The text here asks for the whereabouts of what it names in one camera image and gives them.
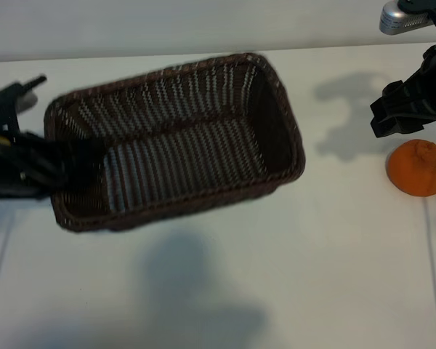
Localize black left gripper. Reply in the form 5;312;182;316
0;129;107;203

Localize orange fruit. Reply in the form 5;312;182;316
386;139;436;198

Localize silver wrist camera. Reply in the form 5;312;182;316
379;0;432;36
16;92;39;114

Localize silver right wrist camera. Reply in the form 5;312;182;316
379;0;432;36

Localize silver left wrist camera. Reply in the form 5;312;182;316
16;92;39;114

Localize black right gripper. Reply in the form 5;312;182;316
369;42;436;139

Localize black braided cable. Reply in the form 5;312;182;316
21;74;48;92

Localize dark brown wicker basket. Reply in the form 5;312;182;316
43;52;307;233

